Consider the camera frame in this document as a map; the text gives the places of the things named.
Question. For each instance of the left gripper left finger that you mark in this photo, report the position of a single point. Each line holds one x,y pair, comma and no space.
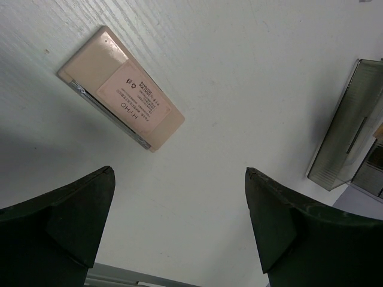
53,239

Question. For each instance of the pale pink flat compact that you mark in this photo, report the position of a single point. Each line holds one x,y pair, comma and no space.
106,74

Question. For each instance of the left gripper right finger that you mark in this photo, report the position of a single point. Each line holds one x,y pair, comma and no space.
303,242

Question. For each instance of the clear acrylic organizer with drawers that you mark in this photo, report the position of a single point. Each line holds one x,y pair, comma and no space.
357,113

